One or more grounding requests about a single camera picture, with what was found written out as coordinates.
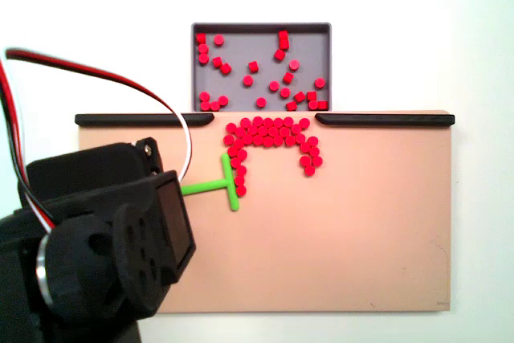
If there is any red white black servo cable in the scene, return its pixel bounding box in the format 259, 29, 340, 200
0, 47, 194, 235

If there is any black foam rail strip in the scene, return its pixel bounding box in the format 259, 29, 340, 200
74, 113, 215, 127
315, 112, 456, 130

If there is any grey rectangular tray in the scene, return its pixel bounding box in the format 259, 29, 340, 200
190, 22, 332, 112

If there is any green T pusher brown handle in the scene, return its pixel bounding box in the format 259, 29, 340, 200
180, 153, 242, 212

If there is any beige flat board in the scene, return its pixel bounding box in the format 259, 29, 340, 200
78, 108, 454, 315

